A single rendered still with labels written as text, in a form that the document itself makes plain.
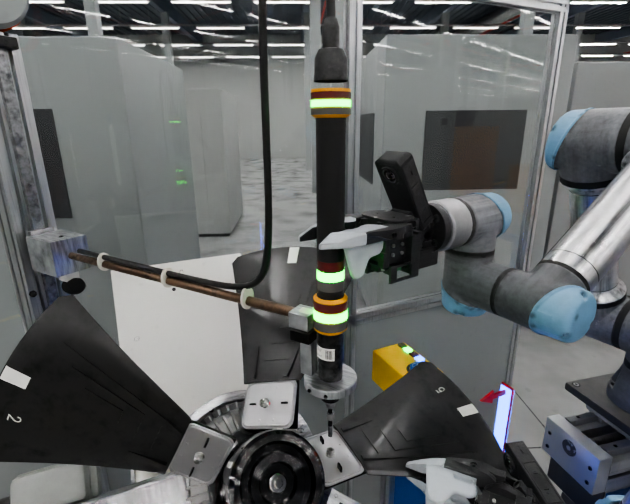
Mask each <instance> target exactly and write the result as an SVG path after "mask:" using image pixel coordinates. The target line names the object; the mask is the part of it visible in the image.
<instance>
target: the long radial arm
mask: <svg viewBox="0 0 630 504"><path fill-rule="evenodd" d="M187 486H189V479H186V477H184V476H181V475H178V474H176V473H173V472H170V473H167V474H164V475H158V476H154V477H151V478H148V479H145V480H142V481H139V482H136V483H133V484H130V485H127V486H124V487H121V488H118V489H115V490H112V491H109V492H106V493H103V494H100V495H99V496H98V497H95V498H92V499H90V500H88V501H85V502H83V501H82V502H79V503H76V504H191V502H190V500H189V501H186V499H187V498H188V497H189V490H185V488H186V487H187Z"/></svg>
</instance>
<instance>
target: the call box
mask: <svg viewBox="0 0 630 504"><path fill-rule="evenodd" d="M413 362H418V361H417V360H415V357H412V356H410V355H409V353H406V352H405V351H404V350H403V348H400V347H399V346H398V344H395V345H391V346H388V347H384V348H380V349H376V350H374V351H373V363H372V380H373V381H374V382H375V383H376V384H377V385H378V386H379V387H380V388H381V389H382V390H383V391H384V390H386V389H387V388H388V387H390V386H391V385H392V384H394V383H395V382H396V381H398V380H399V379H400V378H401V377H403V376H404V375H405V374H406V373H408V372H409V371H410V364H411V363H413Z"/></svg>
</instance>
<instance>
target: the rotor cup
mask: <svg viewBox="0 0 630 504"><path fill-rule="evenodd" d="M230 435H232V436H234V437H236V438H237V439H236V441H235V443H234V445H233V448H232V450H231V452H230V453H229V455H228V457H227V459H226V461H225V462H224V464H223V466H222V468H221V470H220V471H219V473H218V475H217V477H216V479H215V481H214V482H213V483H212V484H209V485H207V493H208V499H209V502H210V504H322V501H323V497H324V490H325V476H324V470H323V466H322V462H321V460H320V457H319V455H318V453H317V452H316V450H315V449H314V447H313V446H312V445H311V444H310V442H309V441H308V440H306V439H305V438H304V437H303V436H301V435H299V434H298V433H296V432H293V431H290V430H286V429H245V428H244V427H241V428H239V429H237V430H236V431H234V432H233V433H231V434H230ZM228 461H230V462H232V465H231V467H230V468H227V467H226V466H227V464H228ZM277 473H280V474H283V475H284V476H285V478H286V481H287V485H286V488H285V490H284V491H283V492H281V493H274V492H273V491H272V490H271V489H270V485H269V483H270V479H271V477H272V476H273V475H275V474H277Z"/></svg>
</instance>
